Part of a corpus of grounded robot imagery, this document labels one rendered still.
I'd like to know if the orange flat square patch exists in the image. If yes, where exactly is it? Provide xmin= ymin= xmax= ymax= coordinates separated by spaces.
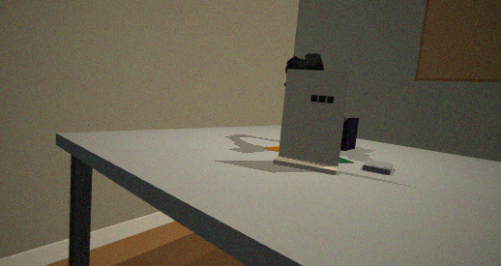
xmin=264 ymin=146 xmax=280 ymax=152

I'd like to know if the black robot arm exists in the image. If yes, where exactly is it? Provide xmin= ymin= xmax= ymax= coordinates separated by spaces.
xmin=285 ymin=53 xmax=324 ymax=74

